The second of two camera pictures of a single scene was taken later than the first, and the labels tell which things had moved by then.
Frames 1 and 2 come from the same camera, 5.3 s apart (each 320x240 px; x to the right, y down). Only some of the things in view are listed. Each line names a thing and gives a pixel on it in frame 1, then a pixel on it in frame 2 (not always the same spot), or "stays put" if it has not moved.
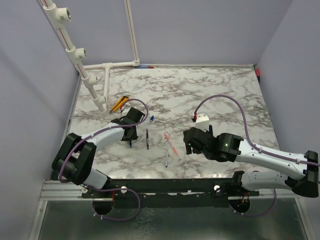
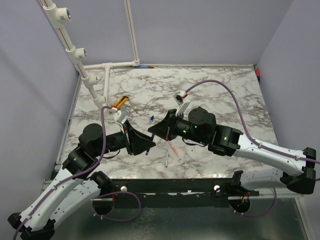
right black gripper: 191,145 to 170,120
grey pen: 167,158 stays put
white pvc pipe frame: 60,16 stays put
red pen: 174,149 stays put
